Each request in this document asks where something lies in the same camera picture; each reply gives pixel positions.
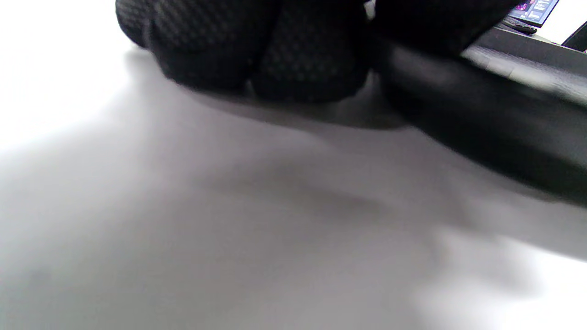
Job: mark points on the person's left hand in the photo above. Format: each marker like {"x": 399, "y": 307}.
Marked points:
{"x": 275, "y": 41}

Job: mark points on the black plastic tray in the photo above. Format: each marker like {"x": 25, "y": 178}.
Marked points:
{"x": 481, "y": 112}

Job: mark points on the laptop with lit screen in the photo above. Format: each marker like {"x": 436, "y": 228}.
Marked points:
{"x": 534, "y": 11}

